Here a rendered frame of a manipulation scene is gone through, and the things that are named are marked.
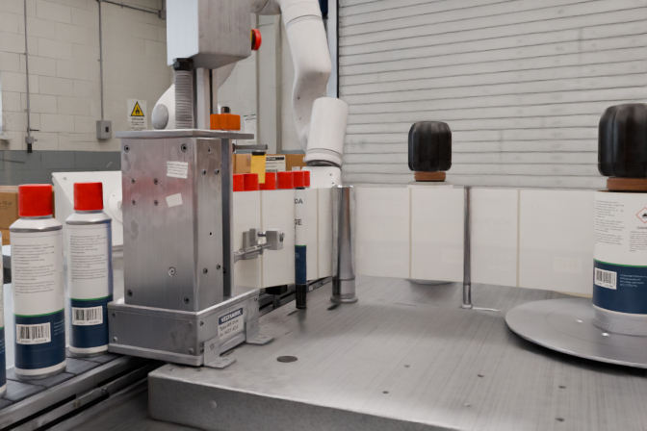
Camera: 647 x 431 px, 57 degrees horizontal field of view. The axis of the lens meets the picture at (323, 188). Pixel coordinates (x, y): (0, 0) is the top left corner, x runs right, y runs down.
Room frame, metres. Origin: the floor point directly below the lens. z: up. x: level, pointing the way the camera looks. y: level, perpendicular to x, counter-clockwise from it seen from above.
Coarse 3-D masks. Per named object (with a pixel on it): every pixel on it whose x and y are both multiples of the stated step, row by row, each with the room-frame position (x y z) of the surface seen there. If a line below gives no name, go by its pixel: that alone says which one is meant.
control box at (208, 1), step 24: (168, 0) 1.12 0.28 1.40; (192, 0) 1.01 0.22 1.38; (216, 0) 1.01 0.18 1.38; (240, 0) 1.03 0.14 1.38; (168, 24) 1.12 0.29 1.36; (192, 24) 1.01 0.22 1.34; (216, 24) 1.01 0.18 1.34; (240, 24) 1.03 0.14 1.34; (168, 48) 1.12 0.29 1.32; (192, 48) 1.02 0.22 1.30; (216, 48) 1.01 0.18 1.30; (240, 48) 1.03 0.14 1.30
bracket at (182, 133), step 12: (120, 132) 0.68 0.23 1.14; (132, 132) 0.68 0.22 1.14; (144, 132) 0.67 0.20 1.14; (156, 132) 0.66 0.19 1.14; (168, 132) 0.66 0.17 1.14; (180, 132) 0.65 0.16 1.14; (192, 132) 0.65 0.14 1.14; (204, 132) 0.67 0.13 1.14; (216, 132) 0.69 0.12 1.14; (228, 132) 0.71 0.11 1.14
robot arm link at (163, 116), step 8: (256, 0) 1.52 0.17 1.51; (264, 0) 1.54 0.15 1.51; (256, 8) 1.55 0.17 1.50; (232, 64) 1.59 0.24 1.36; (224, 72) 1.59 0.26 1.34; (224, 80) 1.61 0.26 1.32; (168, 96) 1.59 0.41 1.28; (160, 104) 1.59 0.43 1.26; (168, 104) 1.58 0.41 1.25; (160, 112) 1.58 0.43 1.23; (168, 112) 1.57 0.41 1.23; (152, 120) 1.60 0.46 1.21; (160, 120) 1.58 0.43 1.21; (168, 120) 1.57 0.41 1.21; (160, 128) 1.59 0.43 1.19; (168, 128) 1.58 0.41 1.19
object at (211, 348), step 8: (248, 320) 0.74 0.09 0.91; (256, 320) 0.75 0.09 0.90; (248, 328) 0.74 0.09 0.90; (256, 328) 0.75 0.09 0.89; (248, 336) 0.74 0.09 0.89; (256, 336) 0.75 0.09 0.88; (264, 336) 0.75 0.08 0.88; (208, 344) 0.66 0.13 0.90; (216, 344) 0.67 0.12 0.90; (208, 352) 0.66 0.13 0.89; (216, 352) 0.67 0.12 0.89; (208, 360) 0.66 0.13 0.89; (216, 360) 0.66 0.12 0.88; (224, 360) 0.66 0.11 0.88; (232, 360) 0.66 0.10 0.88
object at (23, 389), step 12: (264, 288) 1.05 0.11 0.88; (72, 360) 0.68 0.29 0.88; (84, 360) 0.68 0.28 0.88; (96, 360) 0.67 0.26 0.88; (108, 360) 0.68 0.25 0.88; (12, 372) 0.64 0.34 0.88; (72, 372) 0.63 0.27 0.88; (84, 372) 0.64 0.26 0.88; (12, 384) 0.60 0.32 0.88; (24, 384) 0.60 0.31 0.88; (36, 384) 0.60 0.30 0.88; (48, 384) 0.60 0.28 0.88; (12, 396) 0.57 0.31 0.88; (24, 396) 0.57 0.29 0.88; (0, 408) 0.55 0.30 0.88
